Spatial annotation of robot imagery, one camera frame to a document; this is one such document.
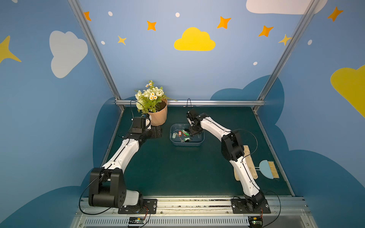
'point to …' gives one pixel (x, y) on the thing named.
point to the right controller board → (255, 222)
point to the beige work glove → (248, 158)
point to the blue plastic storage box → (197, 140)
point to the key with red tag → (179, 134)
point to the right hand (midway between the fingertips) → (196, 128)
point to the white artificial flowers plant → (148, 99)
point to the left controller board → (136, 221)
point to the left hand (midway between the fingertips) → (155, 128)
